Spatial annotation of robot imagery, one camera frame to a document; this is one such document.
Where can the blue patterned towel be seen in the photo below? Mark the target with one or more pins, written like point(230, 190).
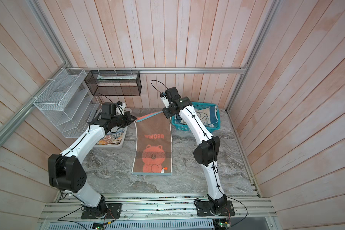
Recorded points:
point(208, 114)

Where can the black wire mesh basket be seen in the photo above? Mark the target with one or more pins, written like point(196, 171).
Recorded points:
point(114, 83)

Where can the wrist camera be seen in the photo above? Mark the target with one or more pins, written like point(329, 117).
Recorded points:
point(120, 108)
point(165, 99)

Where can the red orange towel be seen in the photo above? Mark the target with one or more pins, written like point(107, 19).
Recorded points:
point(153, 145)

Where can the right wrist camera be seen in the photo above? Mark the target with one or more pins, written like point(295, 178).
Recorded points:
point(165, 99)

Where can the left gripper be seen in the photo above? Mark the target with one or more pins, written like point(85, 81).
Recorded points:
point(128, 120)

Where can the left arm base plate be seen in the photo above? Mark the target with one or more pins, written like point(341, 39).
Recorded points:
point(107, 210)

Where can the aluminium frame rail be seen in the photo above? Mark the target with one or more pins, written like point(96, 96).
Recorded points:
point(169, 70)

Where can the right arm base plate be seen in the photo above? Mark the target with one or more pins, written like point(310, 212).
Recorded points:
point(206, 208)

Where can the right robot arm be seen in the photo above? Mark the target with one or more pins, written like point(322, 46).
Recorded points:
point(207, 148)

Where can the white laundry basket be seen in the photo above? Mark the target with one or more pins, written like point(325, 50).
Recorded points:
point(114, 130)

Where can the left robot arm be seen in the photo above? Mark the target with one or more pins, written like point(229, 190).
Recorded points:
point(65, 170)

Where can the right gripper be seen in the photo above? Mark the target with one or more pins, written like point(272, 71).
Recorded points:
point(167, 114)

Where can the white wire mesh shelf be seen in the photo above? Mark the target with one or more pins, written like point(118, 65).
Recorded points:
point(67, 104)

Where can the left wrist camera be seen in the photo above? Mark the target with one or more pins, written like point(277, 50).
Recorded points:
point(120, 108)

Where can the small patterned cloth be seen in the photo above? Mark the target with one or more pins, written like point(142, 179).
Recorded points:
point(112, 139)

